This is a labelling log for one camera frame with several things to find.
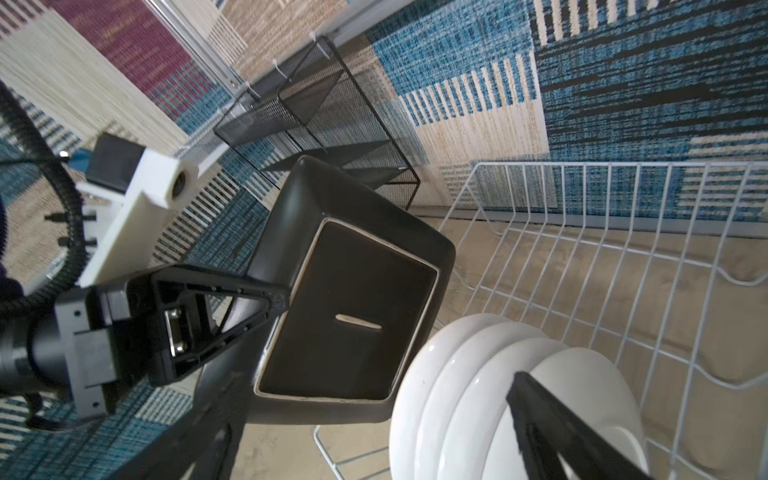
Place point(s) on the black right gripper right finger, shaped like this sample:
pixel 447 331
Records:
pixel 550 436

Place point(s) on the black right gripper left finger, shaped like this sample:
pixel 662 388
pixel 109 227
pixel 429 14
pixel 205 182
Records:
pixel 203 442

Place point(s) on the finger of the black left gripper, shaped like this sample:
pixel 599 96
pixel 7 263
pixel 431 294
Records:
pixel 198 313

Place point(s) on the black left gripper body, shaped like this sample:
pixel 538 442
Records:
pixel 104 330

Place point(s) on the white round plate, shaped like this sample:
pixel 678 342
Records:
pixel 460 369
pixel 481 407
pixel 592 387
pixel 418 382

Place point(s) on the black square plate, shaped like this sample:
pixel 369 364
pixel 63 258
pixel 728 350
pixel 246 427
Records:
pixel 366 281

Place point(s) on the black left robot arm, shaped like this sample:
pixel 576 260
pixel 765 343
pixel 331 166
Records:
pixel 32 357

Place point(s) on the black mesh shelf rack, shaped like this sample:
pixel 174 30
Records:
pixel 313 105

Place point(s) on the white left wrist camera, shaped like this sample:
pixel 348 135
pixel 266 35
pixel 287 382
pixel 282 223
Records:
pixel 142 189

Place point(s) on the white wire dish rack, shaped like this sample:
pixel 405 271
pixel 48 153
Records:
pixel 659 266

